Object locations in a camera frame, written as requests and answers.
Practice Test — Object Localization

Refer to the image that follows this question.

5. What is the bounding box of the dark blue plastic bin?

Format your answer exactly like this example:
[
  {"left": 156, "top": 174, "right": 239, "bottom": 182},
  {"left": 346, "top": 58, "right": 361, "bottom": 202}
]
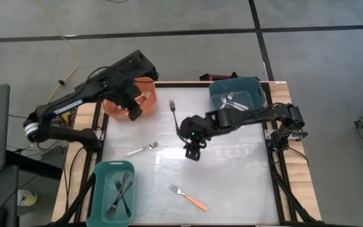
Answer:
[{"left": 208, "top": 76, "right": 267, "bottom": 116}]

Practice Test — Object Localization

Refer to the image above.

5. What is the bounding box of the red and black tool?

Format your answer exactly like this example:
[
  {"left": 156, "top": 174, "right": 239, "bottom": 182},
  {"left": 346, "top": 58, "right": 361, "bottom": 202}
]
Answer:
[{"left": 199, "top": 71, "right": 261, "bottom": 82}]

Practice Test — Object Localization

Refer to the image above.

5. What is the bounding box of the white yellow blue can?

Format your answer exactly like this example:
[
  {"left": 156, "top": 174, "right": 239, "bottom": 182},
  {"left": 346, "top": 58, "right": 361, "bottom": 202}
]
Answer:
[{"left": 16, "top": 189, "right": 38, "bottom": 207}]

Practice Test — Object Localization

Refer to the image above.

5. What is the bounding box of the yellow power cable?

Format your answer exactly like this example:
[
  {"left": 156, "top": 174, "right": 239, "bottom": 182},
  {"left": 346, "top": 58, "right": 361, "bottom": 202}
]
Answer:
[{"left": 35, "top": 0, "right": 79, "bottom": 107}]

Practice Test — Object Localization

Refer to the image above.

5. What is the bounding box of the teal plastic bin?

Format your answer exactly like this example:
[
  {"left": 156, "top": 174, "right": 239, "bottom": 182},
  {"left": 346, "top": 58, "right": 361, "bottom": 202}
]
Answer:
[{"left": 86, "top": 160, "right": 137, "bottom": 227}]

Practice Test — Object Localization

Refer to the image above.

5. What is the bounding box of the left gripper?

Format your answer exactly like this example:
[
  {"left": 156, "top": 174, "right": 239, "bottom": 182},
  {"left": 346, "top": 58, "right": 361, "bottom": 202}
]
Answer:
[{"left": 99, "top": 67, "right": 144, "bottom": 110}]

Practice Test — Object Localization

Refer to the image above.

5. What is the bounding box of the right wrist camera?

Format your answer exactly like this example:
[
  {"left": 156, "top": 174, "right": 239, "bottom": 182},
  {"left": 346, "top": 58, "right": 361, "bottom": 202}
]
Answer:
[{"left": 185, "top": 141, "right": 208, "bottom": 162}]

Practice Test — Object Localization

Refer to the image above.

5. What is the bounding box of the orange plastic bin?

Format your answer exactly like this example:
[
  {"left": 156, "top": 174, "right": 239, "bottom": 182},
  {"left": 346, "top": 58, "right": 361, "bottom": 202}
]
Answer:
[{"left": 101, "top": 76, "right": 158, "bottom": 122}]

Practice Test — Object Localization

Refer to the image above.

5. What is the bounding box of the black aluminium table frame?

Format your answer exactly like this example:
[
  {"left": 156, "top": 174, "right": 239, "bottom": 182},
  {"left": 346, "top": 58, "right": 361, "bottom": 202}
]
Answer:
[{"left": 54, "top": 81, "right": 324, "bottom": 227}]

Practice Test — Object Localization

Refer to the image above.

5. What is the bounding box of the black desk board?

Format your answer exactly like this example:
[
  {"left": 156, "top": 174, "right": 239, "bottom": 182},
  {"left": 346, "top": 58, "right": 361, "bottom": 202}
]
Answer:
[{"left": 4, "top": 150, "right": 63, "bottom": 181}]

